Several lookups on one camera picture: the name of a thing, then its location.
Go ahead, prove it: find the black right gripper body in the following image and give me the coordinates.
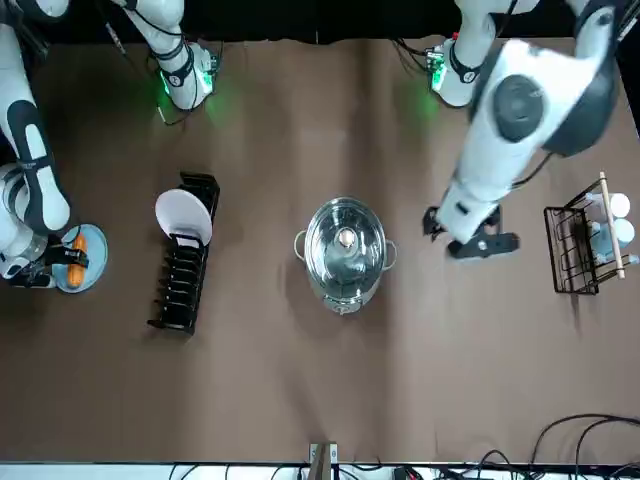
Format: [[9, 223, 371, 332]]
[[8, 267, 57, 290]]

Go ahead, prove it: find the black wire cup rack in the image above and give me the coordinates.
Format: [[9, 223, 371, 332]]
[[543, 172, 629, 296]]

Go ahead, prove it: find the yellow corn cob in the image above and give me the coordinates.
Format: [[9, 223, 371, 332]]
[[67, 235, 89, 290]]

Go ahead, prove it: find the glass pot lid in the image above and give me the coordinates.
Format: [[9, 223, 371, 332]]
[[304, 198, 386, 301]]

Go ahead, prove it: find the black cable with metal plug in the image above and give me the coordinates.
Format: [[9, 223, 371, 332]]
[[102, 0, 127, 56]]

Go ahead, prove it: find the pale pink round plate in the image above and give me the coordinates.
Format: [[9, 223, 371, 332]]
[[154, 188, 214, 247]]

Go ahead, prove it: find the light blue cup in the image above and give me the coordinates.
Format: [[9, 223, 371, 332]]
[[594, 218, 636, 256]]

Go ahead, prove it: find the black slotted dish rack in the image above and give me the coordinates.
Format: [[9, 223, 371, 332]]
[[147, 171, 221, 335]]

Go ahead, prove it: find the pale pink cup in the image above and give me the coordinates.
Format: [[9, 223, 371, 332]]
[[607, 192, 632, 220]]

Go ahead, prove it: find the grey steel cooking pot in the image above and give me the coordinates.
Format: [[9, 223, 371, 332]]
[[293, 197, 399, 316]]

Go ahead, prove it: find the light blue round plate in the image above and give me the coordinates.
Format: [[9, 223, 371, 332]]
[[49, 223, 109, 295]]

